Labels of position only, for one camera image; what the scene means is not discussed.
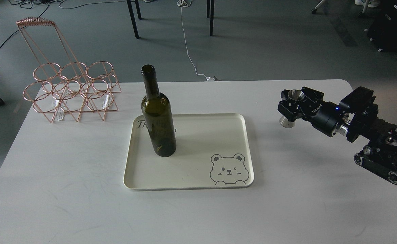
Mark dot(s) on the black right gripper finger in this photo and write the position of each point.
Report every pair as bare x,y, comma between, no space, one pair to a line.
290,110
291,95

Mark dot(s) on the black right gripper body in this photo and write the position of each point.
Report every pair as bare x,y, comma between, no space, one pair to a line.
326,117

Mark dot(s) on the silver steel jigger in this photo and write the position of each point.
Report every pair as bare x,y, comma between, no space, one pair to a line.
284,122

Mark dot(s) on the dark green wine bottle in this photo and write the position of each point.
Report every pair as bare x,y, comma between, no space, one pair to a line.
156,109

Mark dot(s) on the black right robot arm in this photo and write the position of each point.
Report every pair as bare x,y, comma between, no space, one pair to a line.
356,115

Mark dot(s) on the cream bear print tray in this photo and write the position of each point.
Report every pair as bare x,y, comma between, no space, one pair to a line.
212,152

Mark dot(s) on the black equipment case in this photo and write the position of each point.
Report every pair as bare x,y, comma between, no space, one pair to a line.
383,30

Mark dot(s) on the black table leg right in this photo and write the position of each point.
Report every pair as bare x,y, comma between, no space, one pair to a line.
210,5

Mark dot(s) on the black table leg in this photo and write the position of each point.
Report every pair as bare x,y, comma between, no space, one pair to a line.
210,5
132,15

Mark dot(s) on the black table leg left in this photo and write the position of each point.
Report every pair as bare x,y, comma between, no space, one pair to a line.
132,15

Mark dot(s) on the rose gold wire bottle rack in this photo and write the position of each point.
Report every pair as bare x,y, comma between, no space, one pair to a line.
73,88

